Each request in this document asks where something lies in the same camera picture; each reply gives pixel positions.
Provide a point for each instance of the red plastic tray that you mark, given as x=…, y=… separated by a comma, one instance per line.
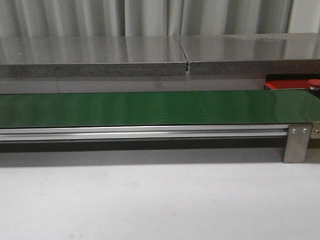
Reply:
x=287, y=84

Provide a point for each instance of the steel conveyor end plate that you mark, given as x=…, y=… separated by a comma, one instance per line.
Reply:
x=315, y=130

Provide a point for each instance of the steel conveyor support bracket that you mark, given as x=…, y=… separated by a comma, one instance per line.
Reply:
x=297, y=143

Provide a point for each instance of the aluminium conveyor frame rail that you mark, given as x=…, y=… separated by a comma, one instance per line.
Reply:
x=140, y=132

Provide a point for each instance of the red mushroom push button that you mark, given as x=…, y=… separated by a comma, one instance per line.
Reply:
x=314, y=87

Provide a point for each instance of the grey granite counter slab left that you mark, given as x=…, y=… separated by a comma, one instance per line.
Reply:
x=93, y=56

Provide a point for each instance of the green conveyor belt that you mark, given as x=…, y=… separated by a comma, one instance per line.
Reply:
x=158, y=108

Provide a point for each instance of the white pleated curtain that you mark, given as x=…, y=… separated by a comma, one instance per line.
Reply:
x=88, y=18

